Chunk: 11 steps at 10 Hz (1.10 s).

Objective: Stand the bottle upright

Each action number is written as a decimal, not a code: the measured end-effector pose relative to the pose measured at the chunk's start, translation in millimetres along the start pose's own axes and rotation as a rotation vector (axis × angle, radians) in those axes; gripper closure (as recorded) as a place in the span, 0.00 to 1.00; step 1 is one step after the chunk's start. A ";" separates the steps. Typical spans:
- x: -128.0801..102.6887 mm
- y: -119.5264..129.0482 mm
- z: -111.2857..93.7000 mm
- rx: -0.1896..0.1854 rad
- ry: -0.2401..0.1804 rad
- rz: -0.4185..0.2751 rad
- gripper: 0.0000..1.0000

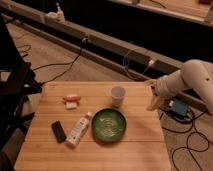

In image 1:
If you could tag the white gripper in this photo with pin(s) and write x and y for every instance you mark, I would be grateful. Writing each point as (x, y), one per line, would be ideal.
(166, 87)

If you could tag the white squeeze bottle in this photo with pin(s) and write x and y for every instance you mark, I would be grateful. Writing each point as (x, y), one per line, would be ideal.
(79, 130)

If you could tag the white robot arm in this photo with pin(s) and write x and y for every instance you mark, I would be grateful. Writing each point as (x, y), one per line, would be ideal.
(193, 74)

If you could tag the black tripod stand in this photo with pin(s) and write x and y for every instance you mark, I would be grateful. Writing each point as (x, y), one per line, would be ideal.
(19, 84)

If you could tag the blue power box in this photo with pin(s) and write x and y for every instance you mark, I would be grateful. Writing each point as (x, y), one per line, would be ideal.
(178, 107)

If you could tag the green bowl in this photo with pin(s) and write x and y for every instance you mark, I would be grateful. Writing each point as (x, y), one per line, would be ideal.
(108, 125)

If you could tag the orange carrot toy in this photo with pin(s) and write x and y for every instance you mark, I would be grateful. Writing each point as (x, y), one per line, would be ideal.
(71, 98)

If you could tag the white small block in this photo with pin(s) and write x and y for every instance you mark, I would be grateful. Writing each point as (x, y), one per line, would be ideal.
(71, 105)

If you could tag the black phone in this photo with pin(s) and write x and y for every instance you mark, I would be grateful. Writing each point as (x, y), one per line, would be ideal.
(58, 132)

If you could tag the grey metal rail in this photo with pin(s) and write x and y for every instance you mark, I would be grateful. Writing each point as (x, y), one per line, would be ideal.
(120, 28)

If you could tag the white object on rail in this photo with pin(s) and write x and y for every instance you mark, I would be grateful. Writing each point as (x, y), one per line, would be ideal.
(58, 15)

